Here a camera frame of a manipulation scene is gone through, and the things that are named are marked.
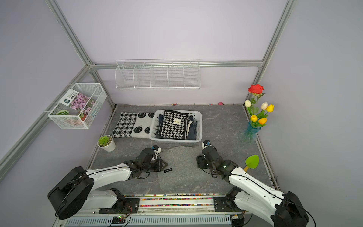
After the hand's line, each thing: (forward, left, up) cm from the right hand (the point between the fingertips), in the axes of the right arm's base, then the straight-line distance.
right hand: (200, 157), depth 83 cm
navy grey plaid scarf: (+28, +4, -3) cm, 29 cm away
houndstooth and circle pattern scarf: (+26, +47, -4) cm, 54 cm away
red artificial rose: (+27, -32, +28) cm, 50 cm away
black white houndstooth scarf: (+25, +17, -1) cm, 30 cm away
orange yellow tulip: (+9, -31, +23) cm, 39 cm away
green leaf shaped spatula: (0, -33, -8) cm, 34 cm away
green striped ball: (+13, +71, +26) cm, 76 cm away
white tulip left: (+24, -28, +20) cm, 42 cm away
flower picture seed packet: (+20, +66, +27) cm, 74 cm away
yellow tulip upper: (+19, -39, +22) cm, 48 cm away
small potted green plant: (+10, +59, 0) cm, 60 cm away
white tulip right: (+21, -36, +22) cm, 47 cm away
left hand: (-3, +21, -6) cm, 22 cm away
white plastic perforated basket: (+22, +31, 0) cm, 37 cm away
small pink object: (+54, -22, -9) cm, 59 cm away
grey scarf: (-9, +11, -4) cm, 15 cm away
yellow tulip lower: (+12, -27, +22) cm, 37 cm away
